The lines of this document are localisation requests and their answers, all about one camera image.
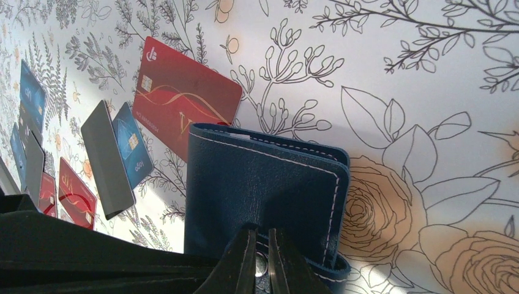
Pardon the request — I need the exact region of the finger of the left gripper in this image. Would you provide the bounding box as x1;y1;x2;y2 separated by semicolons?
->
1;195;231;293

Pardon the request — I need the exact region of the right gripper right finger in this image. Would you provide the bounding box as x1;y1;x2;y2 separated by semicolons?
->
268;228;331;294

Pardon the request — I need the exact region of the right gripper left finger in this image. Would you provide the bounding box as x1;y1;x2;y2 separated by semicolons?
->
204;230;257;293

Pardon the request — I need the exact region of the blue leather card holder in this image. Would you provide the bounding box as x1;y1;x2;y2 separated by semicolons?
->
184;123;351;293

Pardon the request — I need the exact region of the red card lower left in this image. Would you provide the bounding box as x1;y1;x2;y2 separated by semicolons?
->
38;172;58;217

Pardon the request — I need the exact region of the red card upper left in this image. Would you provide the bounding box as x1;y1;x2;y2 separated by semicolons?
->
58;157;97;230

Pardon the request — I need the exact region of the black card lower left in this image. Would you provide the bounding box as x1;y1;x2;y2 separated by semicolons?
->
26;131;45;208

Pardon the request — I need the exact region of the black card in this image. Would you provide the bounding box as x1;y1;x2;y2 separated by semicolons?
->
80;100;135;220
26;131;45;208

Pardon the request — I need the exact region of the black card upper left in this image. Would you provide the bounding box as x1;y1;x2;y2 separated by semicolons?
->
80;100;135;220

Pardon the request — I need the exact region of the blue card front left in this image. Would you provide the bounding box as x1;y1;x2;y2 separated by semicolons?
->
10;123;27;192

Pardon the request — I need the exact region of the blue card upper pile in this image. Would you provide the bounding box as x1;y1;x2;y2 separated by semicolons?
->
112;102;154;189

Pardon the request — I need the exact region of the blue card far left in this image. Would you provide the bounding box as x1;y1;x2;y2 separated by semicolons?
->
20;59;47;133

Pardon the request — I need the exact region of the lone red vip card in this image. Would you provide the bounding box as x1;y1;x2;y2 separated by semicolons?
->
132;36;242;162

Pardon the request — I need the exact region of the floral patterned table mat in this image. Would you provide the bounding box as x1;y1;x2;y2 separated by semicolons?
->
1;1;518;293

